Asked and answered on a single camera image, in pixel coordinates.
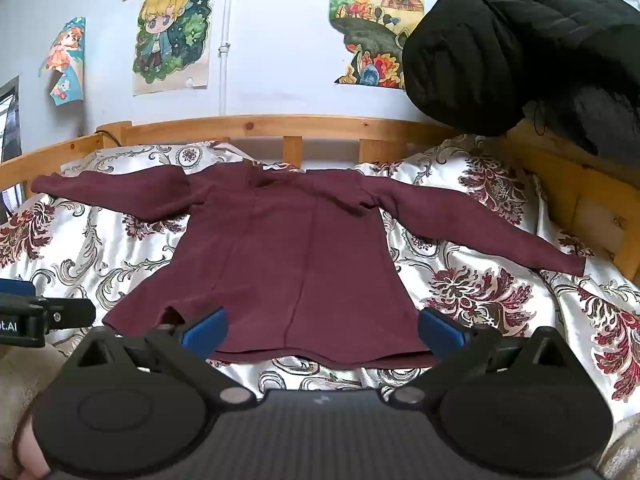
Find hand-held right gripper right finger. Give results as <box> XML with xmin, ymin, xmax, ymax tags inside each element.
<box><xmin>387</xmin><ymin>307</ymin><xmax>572</xmax><ymax>408</ymax></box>

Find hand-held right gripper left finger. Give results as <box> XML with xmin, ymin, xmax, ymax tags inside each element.
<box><xmin>69</xmin><ymin>306</ymin><xmax>257</xmax><ymax>411</ymax></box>

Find maroon sweater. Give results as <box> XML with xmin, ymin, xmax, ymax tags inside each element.
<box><xmin>31</xmin><ymin>162</ymin><xmax>587</xmax><ymax>368</ymax></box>

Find beige cloth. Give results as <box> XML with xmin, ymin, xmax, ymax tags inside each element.
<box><xmin>0</xmin><ymin>342</ymin><xmax>69</xmax><ymax>480</ymax></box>

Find floral satin bedspread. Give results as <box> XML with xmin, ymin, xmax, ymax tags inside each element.
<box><xmin>0</xmin><ymin>135</ymin><xmax>640</xmax><ymax>426</ymax></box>

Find window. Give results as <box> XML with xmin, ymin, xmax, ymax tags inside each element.
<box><xmin>0</xmin><ymin>76</ymin><xmax>24</xmax><ymax>162</ymax></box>

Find orange-haired cartoon girl poster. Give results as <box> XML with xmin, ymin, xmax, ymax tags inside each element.
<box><xmin>39</xmin><ymin>16</ymin><xmax>87</xmax><ymax>107</ymax></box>

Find blonde cartoon character poster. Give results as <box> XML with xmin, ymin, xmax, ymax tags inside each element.
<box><xmin>132</xmin><ymin>0</ymin><xmax>217</xmax><ymax>97</ymax></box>

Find black puffer jacket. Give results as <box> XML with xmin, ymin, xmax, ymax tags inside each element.
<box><xmin>402</xmin><ymin>0</ymin><xmax>640</xmax><ymax>157</ymax></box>

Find colourful landscape poster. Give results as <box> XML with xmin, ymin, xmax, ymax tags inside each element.
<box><xmin>329</xmin><ymin>0</ymin><xmax>427</xmax><ymax>91</ymax></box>

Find black cable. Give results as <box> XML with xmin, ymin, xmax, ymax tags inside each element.
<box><xmin>94</xmin><ymin>129</ymin><xmax>125</xmax><ymax>149</ymax></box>

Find wooden bed frame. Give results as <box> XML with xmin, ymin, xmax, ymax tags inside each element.
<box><xmin>0</xmin><ymin>115</ymin><xmax>640</xmax><ymax>286</ymax></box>

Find white wall pipe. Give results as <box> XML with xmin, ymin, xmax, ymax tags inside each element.
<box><xmin>218</xmin><ymin>0</ymin><xmax>237</xmax><ymax>117</ymax></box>

